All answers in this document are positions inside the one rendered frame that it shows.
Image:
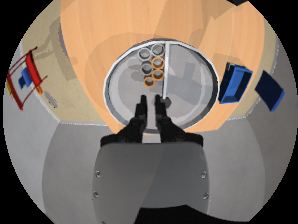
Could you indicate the blue crate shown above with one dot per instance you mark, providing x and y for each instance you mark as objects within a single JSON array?
[{"x": 239, "y": 81}]

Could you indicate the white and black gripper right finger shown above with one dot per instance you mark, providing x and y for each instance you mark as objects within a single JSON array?
[{"x": 170, "y": 131}]

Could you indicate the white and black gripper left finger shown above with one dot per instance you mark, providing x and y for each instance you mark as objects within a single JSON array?
[{"x": 130, "y": 133}]

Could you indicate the bronze bushing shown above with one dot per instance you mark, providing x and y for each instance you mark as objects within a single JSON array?
[
  {"x": 159, "y": 77},
  {"x": 158, "y": 66},
  {"x": 148, "y": 84}
]

